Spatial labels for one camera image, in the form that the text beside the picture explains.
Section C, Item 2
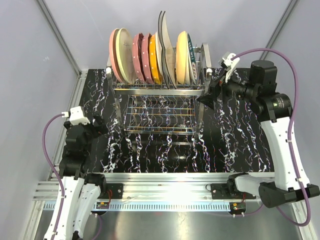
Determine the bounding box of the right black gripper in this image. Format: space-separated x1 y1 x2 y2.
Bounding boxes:
197 67 259 111

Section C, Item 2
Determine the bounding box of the teal-rimmed lettered plate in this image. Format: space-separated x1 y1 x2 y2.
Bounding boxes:
187 33 198 85

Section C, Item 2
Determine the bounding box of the beige tan round plate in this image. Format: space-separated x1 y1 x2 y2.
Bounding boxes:
175 31 188 85

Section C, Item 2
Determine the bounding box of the white plate with logo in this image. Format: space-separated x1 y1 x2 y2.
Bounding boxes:
185 32 193 85

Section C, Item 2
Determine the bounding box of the square black-rimmed plate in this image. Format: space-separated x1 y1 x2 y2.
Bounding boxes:
157 10 172 89
160 11 177 89

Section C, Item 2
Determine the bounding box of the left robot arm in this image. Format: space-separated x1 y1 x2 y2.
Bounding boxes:
44 116 108 240

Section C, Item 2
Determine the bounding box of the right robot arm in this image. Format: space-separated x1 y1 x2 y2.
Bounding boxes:
197 59 320 208

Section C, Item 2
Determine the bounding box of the stainless steel dish rack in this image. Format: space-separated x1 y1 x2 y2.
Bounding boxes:
105 43 213 137

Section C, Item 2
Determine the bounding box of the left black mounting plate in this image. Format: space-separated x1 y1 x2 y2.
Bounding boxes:
99 183 124 200

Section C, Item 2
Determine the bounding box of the black mounting plate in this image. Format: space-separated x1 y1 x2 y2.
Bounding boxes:
210 183 256 200
99 183 124 200

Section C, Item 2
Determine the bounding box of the white plate behind yellow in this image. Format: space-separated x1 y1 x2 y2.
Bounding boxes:
155 32 163 76

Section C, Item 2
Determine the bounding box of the left small circuit board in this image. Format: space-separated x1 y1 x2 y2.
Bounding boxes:
96 202 110 210

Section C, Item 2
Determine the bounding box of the small circuit board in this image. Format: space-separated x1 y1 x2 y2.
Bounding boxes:
96 202 110 210
230 201 247 214

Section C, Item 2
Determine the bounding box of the yellow dotted plate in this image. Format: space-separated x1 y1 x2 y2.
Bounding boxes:
148 34 162 85

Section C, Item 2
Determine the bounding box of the pink round plate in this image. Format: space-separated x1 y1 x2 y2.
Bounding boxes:
109 28 125 84

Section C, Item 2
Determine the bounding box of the pink dotted plate right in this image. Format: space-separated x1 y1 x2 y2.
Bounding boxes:
141 33 154 84

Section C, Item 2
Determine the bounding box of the pink dotted plate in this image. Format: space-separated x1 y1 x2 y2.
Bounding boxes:
132 32 146 83
141 33 154 84

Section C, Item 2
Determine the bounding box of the pink dotted plate left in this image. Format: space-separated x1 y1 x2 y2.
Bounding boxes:
132 32 146 83

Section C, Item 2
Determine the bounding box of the cream round plate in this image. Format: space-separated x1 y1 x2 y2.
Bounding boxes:
115 28 136 84

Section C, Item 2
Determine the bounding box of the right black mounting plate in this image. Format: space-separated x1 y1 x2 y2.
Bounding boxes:
210 183 256 200

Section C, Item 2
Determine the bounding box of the right small circuit board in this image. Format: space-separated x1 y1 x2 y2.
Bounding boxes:
230 201 247 214

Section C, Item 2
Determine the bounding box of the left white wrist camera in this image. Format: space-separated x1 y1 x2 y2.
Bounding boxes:
61 106 91 126

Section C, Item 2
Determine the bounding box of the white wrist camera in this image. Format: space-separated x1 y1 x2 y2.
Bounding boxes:
219 52 240 84
61 106 91 126

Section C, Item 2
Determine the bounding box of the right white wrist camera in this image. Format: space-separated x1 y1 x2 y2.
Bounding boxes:
219 52 240 84

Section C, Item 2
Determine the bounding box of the left aluminium frame post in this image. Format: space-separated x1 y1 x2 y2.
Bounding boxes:
35 0 83 78

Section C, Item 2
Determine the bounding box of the aluminium frame post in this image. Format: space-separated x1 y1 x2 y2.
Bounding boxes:
265 0 300 48
35 0 83 78

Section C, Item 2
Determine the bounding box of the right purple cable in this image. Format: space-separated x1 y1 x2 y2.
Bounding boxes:
207 48 312 227

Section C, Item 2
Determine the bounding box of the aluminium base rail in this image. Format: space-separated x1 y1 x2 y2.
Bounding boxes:
32 172 301 212

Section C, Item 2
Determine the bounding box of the right aluminium frame post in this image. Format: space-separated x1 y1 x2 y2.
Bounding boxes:
265 0 300 48

